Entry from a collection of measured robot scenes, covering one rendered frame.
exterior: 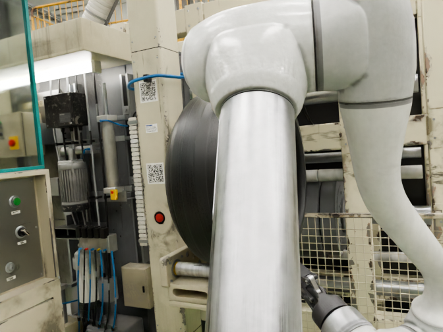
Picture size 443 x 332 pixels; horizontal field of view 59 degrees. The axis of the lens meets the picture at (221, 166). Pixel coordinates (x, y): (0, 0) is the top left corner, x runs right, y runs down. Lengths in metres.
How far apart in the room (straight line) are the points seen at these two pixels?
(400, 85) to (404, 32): 0.07
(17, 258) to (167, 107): 0.69
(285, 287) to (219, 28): 0.35
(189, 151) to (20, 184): 0.59
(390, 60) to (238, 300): 0.36
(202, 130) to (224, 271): 0.74
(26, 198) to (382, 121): 1.15
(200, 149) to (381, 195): 0.59
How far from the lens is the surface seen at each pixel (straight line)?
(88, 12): 2.04
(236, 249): 0.41
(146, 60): 1.44
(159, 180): 1.40
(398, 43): 0.57
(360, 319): 0.83
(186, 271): 1.33
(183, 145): 1.12
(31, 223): 1.45
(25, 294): 1.41
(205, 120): 1.13
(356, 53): 0.55
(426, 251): 0.73
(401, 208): 0.65
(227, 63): 0.52
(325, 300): 0.86
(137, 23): 1.49
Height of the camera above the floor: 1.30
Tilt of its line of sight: 3 degrees down
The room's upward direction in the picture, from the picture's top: 5 degrees counter-clockwise
